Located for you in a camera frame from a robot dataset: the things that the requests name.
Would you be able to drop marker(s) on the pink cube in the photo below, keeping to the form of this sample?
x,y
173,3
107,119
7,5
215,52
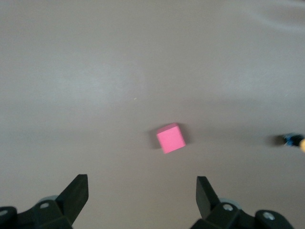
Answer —
x,y
170,139

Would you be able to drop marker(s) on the yellow mushroom push button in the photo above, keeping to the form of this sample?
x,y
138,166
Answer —
x,y
291,139

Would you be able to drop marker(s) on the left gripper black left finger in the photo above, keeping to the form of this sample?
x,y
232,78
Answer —
x,y
74,198

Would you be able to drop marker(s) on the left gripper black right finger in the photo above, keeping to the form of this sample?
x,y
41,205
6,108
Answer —
x,y
206,198

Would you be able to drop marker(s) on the brown table cloth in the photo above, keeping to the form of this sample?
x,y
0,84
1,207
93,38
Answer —
x,y
95,71

